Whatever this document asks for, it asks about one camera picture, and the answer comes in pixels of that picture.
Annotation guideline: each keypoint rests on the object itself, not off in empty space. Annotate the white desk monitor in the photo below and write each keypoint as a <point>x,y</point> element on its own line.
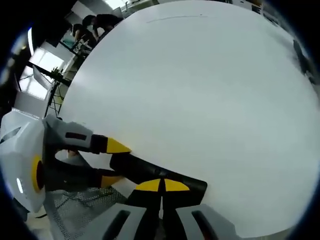
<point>43,78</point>

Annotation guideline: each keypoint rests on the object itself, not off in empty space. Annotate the black stand pole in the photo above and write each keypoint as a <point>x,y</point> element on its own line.
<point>50,73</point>

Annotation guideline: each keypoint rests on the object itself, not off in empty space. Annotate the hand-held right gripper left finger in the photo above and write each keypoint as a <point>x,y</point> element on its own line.
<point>135,215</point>

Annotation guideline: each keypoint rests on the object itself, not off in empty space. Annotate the black remote control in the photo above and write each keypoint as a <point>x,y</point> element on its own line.
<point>150,170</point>

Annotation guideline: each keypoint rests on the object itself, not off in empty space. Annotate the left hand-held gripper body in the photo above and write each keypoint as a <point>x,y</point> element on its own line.
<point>20,155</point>

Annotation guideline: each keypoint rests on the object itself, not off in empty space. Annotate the grey mesh chair back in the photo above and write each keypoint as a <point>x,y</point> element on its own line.
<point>80,207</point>

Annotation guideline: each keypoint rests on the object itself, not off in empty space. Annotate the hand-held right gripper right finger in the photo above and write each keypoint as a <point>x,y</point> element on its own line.
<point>190,220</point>

